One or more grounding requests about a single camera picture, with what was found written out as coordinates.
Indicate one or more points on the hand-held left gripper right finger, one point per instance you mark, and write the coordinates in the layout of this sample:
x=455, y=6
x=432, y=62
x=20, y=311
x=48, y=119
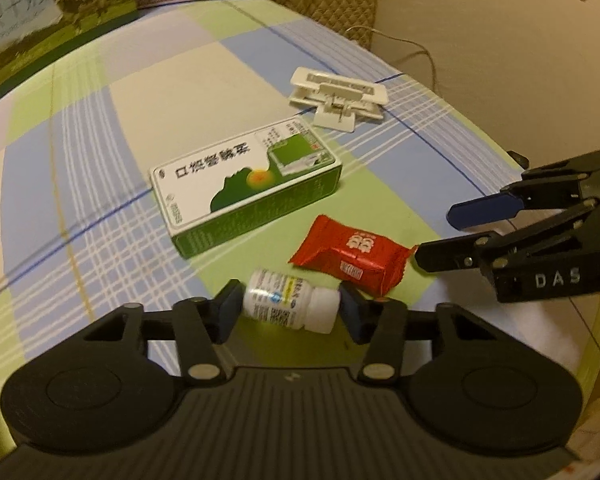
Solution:
x=352, y=312

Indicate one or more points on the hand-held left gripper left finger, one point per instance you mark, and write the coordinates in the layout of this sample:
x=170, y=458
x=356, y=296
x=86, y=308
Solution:
x=227, y=310

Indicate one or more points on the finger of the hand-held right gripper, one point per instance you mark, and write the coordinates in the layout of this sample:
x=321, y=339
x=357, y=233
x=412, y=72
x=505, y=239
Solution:
x=485, y=210
x=450, y=257

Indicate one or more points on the red snack packet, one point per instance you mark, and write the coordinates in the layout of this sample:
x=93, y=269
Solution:
x=350, y=250

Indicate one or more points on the white pill bottle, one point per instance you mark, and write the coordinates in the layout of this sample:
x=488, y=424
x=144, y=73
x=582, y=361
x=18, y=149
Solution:
x=290, y=300

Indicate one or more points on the green white medicine box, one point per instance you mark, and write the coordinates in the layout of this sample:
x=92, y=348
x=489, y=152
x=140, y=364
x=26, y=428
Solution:
x=220, y=180

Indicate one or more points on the white plastic clip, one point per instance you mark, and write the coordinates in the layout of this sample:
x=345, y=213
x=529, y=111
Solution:
x=330, y=90

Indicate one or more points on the green milk carton box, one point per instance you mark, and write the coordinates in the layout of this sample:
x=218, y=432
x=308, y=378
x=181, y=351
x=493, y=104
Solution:
x=40, y=25

